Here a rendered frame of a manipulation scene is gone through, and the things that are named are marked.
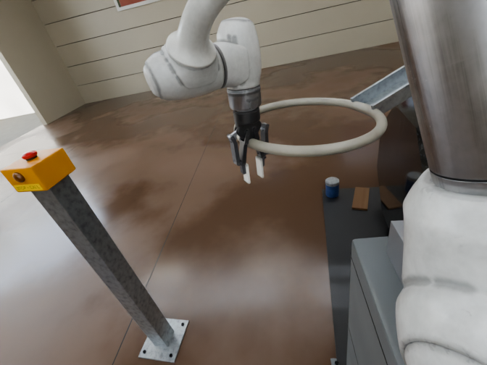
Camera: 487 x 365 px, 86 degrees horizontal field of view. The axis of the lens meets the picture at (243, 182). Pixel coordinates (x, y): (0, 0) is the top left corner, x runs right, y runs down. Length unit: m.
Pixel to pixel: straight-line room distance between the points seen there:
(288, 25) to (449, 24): 7.01
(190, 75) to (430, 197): 0.47
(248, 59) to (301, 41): 6.60
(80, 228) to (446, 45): 0.99
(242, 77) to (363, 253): 0.50
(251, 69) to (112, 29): 7.51
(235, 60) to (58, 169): 0.61
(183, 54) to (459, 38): 0.46
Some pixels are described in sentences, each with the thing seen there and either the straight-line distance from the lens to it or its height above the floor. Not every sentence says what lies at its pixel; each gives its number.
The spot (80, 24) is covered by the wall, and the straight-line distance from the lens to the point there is 8.52.
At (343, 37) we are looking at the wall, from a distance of 7.43.
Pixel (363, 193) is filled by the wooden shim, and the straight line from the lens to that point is 2.12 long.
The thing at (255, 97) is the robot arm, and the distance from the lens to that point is 0.71.
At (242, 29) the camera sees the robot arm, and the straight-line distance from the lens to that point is 0.68.
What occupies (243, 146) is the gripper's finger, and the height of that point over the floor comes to 0.99.
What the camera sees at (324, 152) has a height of 0.97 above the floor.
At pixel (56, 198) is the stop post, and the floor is 0.96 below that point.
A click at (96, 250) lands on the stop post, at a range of 1.08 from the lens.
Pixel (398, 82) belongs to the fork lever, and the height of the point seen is 0.98.
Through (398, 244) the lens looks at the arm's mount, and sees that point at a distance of 0.61.
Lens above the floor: 1.31
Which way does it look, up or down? 33 degrees down
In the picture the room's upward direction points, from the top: 13 degrees counter-clockwise
